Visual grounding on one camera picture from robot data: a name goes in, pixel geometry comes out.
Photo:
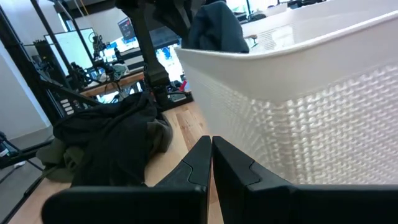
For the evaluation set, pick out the white screen panel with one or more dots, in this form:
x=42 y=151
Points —
x=74 y=46

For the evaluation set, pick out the dark navy dotted shirt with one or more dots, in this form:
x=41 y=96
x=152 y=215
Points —
x=109 y=140

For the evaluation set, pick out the black background robot arm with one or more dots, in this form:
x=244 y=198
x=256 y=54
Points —
x=99 y=43

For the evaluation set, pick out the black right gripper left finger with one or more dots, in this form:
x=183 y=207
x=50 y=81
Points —
x=192 y=174

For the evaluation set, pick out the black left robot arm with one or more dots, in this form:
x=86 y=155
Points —
x=149 y=56

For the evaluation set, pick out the wooden background desk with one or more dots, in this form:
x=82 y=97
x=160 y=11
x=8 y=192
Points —
x=124 y=81

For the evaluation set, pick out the black button control panel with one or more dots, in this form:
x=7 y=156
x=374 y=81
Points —
x=66 y=105

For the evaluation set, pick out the dark teal garment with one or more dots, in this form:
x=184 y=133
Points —
x=217 y=31

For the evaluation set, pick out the dark computer monitor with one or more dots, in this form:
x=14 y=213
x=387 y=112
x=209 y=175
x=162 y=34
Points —
x=126 y=29

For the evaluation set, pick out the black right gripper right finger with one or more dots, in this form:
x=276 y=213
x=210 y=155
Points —
x=236 y=180

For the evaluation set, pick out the olive green knit sweatshirt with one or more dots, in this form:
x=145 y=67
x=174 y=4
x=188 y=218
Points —
x=59 y=155

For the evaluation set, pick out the white perforated laundry basket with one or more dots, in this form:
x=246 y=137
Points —
x=311 y=124

